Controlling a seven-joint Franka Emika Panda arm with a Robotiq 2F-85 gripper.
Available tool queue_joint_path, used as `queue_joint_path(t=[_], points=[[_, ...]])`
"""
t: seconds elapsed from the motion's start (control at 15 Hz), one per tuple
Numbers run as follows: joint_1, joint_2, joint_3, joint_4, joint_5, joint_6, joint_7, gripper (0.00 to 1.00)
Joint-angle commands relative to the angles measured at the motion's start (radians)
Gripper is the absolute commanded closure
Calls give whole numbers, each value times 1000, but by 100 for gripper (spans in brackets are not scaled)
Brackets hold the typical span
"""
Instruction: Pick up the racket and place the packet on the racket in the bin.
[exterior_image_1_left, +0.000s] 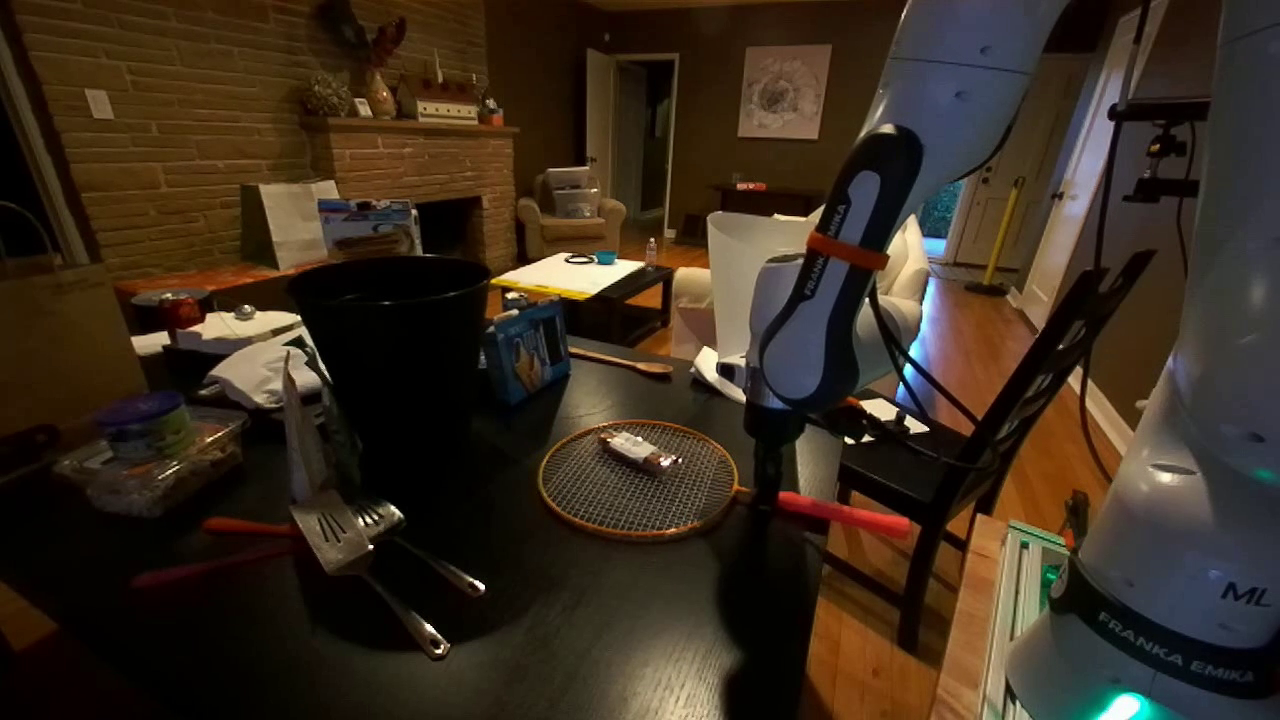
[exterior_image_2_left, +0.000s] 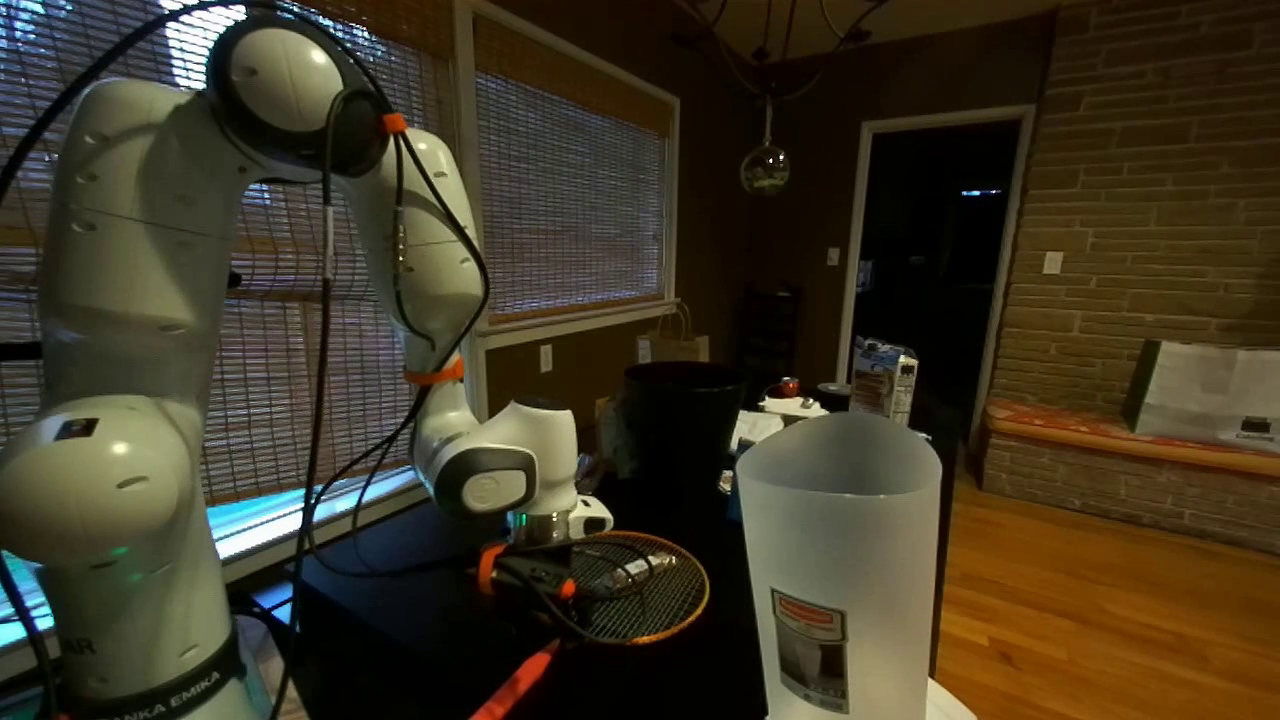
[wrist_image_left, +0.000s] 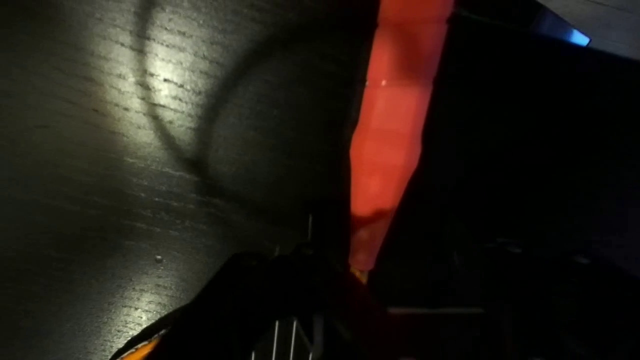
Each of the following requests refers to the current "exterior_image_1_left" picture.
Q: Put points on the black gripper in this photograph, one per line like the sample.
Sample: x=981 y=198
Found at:
x=772 y=432

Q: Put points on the small white brown packet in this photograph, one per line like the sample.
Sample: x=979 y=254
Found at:
x=636 y=452

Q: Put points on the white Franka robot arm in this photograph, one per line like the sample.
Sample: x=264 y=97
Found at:
x=1202 y=402

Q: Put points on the frosted white plastic bin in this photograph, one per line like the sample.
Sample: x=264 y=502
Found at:
x=732 y=293

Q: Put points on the black round bin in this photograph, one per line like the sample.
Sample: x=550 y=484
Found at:
x=400 y=362

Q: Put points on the white crumpled cloth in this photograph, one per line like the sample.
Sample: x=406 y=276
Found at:
x=722 y=380
x=262 y=372

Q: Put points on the white paper sheet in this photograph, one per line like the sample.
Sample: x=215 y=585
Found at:
x=916 y=424

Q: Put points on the black wooden chair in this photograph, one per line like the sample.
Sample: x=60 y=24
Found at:
x=934 y=466

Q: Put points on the brown wooden stick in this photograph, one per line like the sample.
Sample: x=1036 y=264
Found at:
x=621 y=357

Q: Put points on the wooden robot mounting platform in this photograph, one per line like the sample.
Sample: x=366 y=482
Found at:
x=967 y=641

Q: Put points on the blue printed carton box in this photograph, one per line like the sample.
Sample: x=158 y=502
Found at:
x=526 y=355

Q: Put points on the dark wooden sideboard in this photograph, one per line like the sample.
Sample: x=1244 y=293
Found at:
x=764 y=202

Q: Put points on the dark coffee table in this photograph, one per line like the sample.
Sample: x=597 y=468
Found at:
x=574 y=276

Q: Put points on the beige armchair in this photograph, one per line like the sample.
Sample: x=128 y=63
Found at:
x=569 y=227

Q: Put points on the white exterior door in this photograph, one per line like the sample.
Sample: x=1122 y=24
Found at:
x=1054 y=202

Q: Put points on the metal slotted tongs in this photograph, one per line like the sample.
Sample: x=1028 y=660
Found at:
x=343 y=533

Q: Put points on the brick fireplace with mantel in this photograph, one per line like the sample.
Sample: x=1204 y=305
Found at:
x=424 y=167

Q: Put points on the colourful printed box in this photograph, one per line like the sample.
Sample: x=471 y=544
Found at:
x=366 y=223

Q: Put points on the small mantel decoration box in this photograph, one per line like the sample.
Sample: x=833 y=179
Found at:
x=447 y=110

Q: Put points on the vase with dried flowers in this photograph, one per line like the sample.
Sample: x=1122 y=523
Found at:
x=377 y=94

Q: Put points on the white paper stack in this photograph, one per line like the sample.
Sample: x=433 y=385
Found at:
x=242 y=326

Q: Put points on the small mantel plant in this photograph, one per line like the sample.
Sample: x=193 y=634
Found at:
x=320 y=97

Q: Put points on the brick hearth ledge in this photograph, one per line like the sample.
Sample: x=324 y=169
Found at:
x=215 y=280

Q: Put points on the clear plastic food container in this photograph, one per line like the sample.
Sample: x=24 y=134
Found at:
x=163 y=482

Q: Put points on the dark red bowl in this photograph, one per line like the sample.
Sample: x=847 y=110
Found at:
x=165 y=312

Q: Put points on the jar with purple lid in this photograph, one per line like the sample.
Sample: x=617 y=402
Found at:
x=144 y=424

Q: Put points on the brown paper bag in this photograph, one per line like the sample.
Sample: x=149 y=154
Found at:
x=67 y=347

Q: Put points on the framed white wall picture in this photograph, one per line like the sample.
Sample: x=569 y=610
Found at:
x=786 y=88

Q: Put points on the white interior door frame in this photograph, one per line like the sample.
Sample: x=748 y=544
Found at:
x=603 y=134

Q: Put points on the black camera stand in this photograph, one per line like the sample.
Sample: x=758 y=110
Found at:
x=1166 y=143

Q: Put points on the white wall light switch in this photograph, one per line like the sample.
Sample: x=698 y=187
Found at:
x=96 y=104

